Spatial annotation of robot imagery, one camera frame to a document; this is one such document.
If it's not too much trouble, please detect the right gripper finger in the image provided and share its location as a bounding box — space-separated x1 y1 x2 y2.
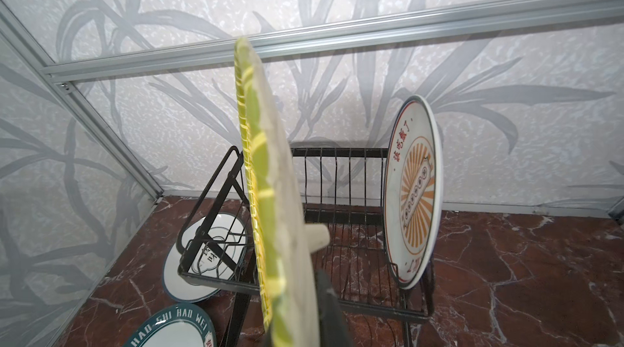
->
315 270 353 347

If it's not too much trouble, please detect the yellow green woven plate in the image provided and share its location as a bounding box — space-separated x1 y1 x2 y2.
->
234 38 321 346

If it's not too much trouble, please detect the small white orange sunburst plate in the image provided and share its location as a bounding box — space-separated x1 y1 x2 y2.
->
383 95 444 289

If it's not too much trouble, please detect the white plate grey flower outline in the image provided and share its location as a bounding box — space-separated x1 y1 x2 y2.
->
162 213 248 303

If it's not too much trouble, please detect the white plate green lettered rim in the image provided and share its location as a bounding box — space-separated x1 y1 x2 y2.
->
123 303 217 347

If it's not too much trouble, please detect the black wire dish rack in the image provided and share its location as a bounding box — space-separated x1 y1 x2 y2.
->
175 146 436 346

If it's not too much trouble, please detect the aluminium cage frame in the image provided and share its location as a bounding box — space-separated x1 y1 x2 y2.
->
1 0 623 198

